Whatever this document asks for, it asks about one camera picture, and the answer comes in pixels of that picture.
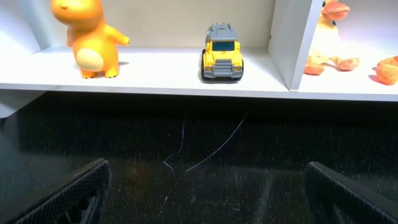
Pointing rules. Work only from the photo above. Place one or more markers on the white shelf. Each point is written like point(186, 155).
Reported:
point(161, 71)

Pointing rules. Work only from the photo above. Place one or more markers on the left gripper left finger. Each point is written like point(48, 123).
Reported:
point(62, 199)

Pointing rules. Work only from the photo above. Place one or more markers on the orange dinosaur toy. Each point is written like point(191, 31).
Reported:
point(91, 37)

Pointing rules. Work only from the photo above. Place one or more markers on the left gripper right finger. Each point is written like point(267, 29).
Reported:
point(342, 199)

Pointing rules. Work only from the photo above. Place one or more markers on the grey and yellow toy truck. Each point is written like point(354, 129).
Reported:
point(222, 56)

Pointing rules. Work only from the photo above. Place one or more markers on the white plush duck yellow hat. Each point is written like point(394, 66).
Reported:
point(388, 71)

